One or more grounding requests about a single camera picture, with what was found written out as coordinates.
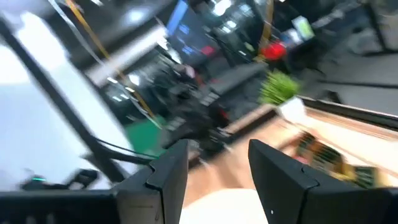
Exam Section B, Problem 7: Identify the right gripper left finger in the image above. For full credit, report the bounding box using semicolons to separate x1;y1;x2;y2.
113;139;190;224

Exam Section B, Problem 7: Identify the green floor mat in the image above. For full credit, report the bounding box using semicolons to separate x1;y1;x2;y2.
125;115;169;157

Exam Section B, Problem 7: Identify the yellow hanging cable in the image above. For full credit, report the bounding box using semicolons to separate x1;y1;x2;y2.
64;0;158;121

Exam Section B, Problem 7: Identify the black aluminium table frame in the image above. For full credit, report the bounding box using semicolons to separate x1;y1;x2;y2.
298;95;398;131

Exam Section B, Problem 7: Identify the black upright frame strut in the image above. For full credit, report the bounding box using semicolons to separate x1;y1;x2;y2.
0;17;158;184

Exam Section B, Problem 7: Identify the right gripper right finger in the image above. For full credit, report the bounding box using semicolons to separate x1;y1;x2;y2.
248;139;354;224

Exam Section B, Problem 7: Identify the wooden three-compartment box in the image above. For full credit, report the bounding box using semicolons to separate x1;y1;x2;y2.
278;129;391;189

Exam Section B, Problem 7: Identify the green plant in white pot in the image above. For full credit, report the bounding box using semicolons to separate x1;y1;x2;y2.
258;68;308;126

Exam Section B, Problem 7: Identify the red round object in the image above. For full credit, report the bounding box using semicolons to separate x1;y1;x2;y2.
260;41;287;62

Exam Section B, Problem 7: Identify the black mouse with blue light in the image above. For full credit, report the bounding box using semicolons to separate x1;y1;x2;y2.
21;174;71;192

